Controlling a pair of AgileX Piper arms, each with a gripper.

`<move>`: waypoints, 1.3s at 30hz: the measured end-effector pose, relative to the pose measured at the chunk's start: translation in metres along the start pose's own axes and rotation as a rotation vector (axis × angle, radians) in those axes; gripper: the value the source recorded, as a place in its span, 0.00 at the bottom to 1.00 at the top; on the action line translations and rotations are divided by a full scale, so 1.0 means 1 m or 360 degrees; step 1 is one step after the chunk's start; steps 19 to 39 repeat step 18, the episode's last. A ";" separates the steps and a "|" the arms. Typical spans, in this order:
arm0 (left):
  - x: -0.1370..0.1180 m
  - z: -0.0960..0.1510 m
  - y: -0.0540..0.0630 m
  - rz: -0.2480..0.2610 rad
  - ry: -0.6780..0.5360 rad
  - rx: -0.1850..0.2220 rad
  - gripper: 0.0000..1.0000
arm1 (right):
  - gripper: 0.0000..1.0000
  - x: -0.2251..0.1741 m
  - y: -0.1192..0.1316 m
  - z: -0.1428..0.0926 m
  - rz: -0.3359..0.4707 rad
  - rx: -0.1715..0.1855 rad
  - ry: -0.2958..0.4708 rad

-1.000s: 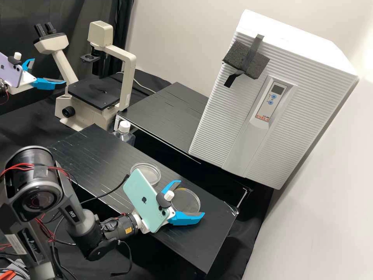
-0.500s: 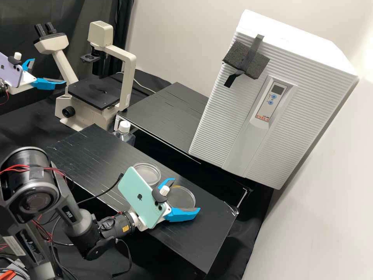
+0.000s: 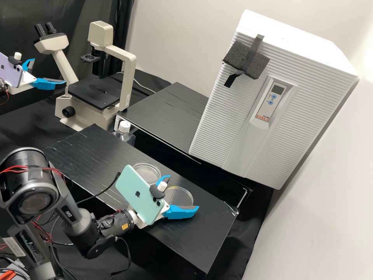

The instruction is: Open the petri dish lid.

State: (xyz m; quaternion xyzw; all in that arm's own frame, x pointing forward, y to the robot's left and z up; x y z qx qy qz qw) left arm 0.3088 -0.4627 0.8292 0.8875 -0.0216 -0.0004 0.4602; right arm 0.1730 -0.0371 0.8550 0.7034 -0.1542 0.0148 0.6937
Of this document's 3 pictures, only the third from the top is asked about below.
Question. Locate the right wrist camera phone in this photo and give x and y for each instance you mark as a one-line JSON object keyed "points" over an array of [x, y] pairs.
{"points": [[137, 192]]}

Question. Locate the white-capped bottle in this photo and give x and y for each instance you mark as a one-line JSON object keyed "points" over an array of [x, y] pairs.
{"points": [[124, 126]]}

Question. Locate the white incubator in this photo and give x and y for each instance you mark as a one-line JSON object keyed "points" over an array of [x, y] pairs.
{"points": [[291, 40]]}

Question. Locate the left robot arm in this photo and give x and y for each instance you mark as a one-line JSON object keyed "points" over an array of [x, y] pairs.
{"points": [[3, 87]]}

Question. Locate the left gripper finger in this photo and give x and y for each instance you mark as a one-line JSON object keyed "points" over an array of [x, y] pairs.
{"points": [[29, 64], [46, 83]]}

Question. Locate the left wrist camera phone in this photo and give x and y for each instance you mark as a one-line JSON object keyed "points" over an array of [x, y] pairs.
{"points": [[8, 70]]}

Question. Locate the cream microscope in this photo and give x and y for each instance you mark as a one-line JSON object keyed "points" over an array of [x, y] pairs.
{"points": [[87, 113]]}

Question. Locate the petri dish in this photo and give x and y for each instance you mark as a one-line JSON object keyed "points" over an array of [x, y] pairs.
{"points": [[148, 170], [180, 197]]}

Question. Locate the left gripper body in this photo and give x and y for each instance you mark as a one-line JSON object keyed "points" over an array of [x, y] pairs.
{"points": [[27, 78]]}

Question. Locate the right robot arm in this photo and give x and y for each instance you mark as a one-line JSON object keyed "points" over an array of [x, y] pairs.
{"points": [[78, 224]]}

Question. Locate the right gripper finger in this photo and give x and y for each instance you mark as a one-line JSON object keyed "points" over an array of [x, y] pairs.
{"points": [[163, 178], [180, 213]]}

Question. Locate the black platform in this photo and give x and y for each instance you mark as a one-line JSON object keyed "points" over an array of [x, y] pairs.
{"points": [[96, 157], [169, 116]]}

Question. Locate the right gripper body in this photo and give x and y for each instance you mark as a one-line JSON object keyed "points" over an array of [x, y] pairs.
{"points": [[140, 222]]}

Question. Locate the wrist camera phone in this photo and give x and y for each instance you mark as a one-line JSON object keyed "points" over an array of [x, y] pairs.
{"points": [[137, 192], [8, 70]]}

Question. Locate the incubator door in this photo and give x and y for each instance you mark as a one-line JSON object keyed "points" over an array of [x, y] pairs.
{"points": [[306, 116]]}

